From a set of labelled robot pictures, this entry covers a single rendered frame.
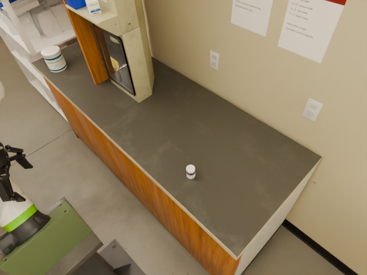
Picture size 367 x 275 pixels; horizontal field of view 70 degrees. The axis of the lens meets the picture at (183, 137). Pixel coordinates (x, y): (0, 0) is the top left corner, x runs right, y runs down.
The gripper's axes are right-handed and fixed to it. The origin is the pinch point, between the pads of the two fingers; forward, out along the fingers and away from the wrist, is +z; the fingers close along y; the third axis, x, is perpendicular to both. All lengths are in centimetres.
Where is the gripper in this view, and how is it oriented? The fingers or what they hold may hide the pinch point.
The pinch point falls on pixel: (24, 182)
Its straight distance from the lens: 115.5
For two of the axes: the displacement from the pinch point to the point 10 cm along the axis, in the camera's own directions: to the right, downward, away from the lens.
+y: 1.4, 8.1, -5.7
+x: 9.9, -1.3, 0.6
